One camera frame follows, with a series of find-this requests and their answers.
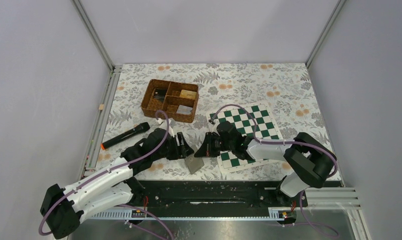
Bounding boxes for black cards in basket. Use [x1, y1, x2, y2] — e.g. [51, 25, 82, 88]
[153, 88, 167, 103]

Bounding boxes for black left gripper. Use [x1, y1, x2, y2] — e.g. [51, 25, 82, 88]
[153, 132, 194, 161]

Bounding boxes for green white chessboard mat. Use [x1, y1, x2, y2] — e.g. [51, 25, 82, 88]
[208, 100, 283, 174]

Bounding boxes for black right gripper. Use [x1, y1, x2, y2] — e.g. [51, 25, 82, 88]
[195, 131, 234, 158]

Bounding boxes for gold cards in basket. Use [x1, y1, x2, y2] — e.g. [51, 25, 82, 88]
[179, 89, 197, 100]

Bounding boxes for brown woven divided basket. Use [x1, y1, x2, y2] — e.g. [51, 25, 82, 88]
[141, 79, 199, 123]

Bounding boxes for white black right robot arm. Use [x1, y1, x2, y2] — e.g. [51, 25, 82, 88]
[194, 121, 338, 206]

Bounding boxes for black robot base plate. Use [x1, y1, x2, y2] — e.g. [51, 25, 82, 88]
[127, 180, 308, 218]

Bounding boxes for black microphone orange tip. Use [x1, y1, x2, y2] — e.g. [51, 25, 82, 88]
[100, 122, 150, 150]

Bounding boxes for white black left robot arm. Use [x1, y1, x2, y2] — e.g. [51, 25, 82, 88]
[39, 128, 194, 240]

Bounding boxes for floral patterned table mat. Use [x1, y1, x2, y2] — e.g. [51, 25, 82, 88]
[85, 63, 334, 181]

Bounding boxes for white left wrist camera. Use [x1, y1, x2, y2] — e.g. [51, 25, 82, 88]
[157, 118, 175, 129]

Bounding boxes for silver metal card holder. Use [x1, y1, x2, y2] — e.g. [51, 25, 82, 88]
[185, 156, 204, 175]

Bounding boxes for silver cards in basket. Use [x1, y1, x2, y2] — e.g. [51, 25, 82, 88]
[176, 105, 193, 115]

